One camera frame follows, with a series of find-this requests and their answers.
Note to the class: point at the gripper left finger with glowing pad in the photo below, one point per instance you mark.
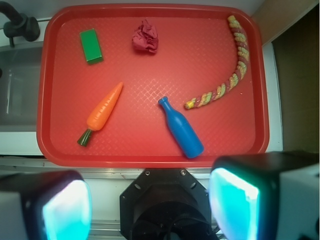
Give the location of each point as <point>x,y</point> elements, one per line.
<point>54,205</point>

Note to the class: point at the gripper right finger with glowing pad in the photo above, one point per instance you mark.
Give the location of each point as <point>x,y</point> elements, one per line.
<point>267,196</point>

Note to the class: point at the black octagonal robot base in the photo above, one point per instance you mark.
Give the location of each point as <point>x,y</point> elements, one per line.
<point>166,204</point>

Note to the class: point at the blue toy bottle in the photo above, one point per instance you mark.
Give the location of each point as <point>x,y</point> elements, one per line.
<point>182,131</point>

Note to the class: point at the orange toy carrot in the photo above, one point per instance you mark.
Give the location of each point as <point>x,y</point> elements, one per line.
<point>100,114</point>

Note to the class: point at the steel sink basin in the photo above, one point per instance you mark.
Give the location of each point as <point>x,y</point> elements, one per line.
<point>19,86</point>

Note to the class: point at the red plastic tray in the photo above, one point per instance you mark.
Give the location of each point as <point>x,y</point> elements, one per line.
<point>209,64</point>

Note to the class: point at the green rectangular block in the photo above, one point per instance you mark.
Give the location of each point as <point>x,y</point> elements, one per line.
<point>91,47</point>

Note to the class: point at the black faucet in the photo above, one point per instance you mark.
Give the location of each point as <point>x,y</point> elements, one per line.
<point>19,24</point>

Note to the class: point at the crumpled red paper ball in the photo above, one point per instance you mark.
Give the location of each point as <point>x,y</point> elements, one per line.
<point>145,38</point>

